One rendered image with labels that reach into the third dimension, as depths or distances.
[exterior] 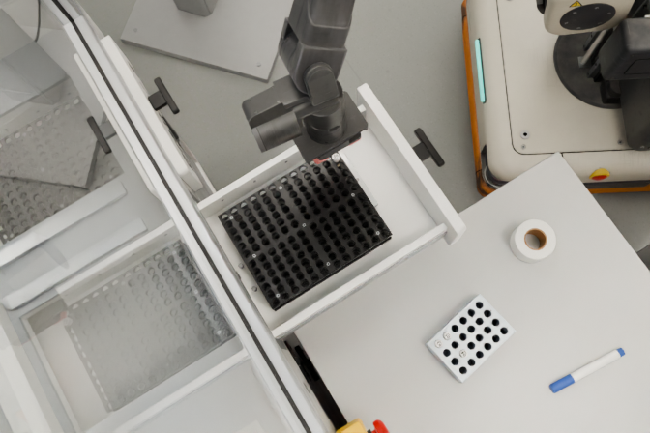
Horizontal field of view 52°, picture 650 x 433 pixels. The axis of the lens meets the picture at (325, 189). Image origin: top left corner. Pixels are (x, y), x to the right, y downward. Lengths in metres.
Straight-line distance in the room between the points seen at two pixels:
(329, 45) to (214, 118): 1.37
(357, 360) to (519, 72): 0.99
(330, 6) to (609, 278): 0.74
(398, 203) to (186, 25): 1.27
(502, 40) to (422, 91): 0.34
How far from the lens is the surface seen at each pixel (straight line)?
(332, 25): 0.77
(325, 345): 1.19
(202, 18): 2.24
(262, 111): 0.83
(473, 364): 1.18
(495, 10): 1.95
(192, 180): 1.14
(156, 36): 2.26
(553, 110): 1.86
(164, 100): 1.17
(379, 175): 1.16
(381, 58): 2.16
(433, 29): 2.22
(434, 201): 1.06
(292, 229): 1.08
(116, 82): 1.12
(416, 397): 1.19
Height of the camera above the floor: 1.95
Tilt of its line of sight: 75 degrees down
